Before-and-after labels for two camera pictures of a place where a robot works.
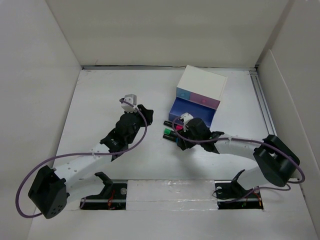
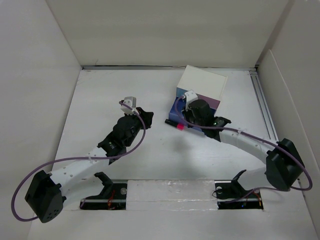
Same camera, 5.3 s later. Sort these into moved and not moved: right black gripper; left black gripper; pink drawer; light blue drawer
Moved: right black gripper
Not moved: left black gripper; light blue drawer; pink drawer
